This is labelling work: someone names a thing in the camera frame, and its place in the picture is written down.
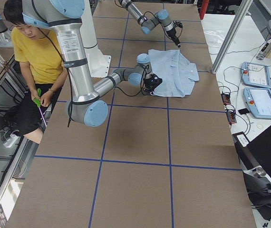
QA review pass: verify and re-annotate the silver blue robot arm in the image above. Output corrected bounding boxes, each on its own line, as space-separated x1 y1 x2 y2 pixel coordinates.
22 0 162 127
116 0 183 48

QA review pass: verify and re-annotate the blue teach pendant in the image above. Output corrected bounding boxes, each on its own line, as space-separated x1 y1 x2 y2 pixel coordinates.
243 87 271 119
241 62 271 89

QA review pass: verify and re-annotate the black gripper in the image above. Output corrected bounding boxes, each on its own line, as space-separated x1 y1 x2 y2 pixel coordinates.
142 79 157 95
167 28 181 48

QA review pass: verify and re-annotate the person in yellow shirt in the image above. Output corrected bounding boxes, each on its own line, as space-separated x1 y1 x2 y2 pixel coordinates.
3 0 68 144

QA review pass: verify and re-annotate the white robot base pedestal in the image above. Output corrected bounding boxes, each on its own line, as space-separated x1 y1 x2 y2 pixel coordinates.
80 0 111 78

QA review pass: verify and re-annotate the upper blue teach pendant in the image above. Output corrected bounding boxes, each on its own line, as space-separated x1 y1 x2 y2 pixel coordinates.
241 62 271 89

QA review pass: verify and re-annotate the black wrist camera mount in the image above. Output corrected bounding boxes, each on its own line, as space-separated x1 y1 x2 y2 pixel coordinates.
146 74 163 87

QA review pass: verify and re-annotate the aluminium frame post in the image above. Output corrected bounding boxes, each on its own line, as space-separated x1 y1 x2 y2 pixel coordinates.
211 0 253 74

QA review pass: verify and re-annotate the lower blue teach pendant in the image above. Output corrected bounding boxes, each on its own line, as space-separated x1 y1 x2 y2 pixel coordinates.
243 87 271 119

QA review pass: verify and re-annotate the clear plastic bag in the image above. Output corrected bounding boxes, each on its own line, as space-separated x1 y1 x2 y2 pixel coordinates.
204 29 225 55

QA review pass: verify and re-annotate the white power strip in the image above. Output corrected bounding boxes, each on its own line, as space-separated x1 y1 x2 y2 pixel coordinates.
3 133 19 148

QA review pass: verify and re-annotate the light blue button shirt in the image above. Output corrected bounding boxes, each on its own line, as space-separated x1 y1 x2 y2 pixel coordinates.
148 49 199 97

